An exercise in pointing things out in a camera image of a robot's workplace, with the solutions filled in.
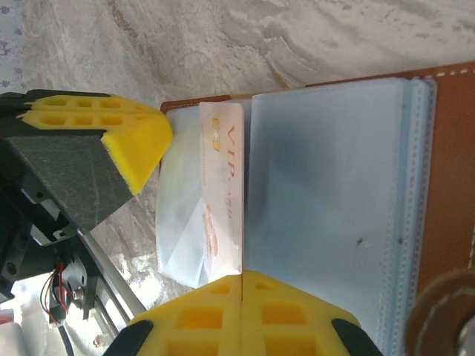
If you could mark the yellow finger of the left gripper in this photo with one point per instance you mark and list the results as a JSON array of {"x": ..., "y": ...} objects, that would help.
[
  {"x": 74, "y": 102},
  {"x": 92, "y": 167}
]

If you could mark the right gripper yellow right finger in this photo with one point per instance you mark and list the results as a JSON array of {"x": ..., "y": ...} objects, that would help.
[{"x": 289, "y": 326}]

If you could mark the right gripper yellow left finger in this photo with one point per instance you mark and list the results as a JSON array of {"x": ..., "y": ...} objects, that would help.
[{"x": 200, "y": 326}]

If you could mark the white VIP credit card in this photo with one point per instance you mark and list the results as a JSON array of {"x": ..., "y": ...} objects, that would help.
[{"x": 222, "y": 167}]

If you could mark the brown leather card holder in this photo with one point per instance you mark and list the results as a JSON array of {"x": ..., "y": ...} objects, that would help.
[{"x": 334, "y": 185}]

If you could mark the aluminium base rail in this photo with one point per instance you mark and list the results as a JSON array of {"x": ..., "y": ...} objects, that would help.
[{"x": 111, "y": 274}]

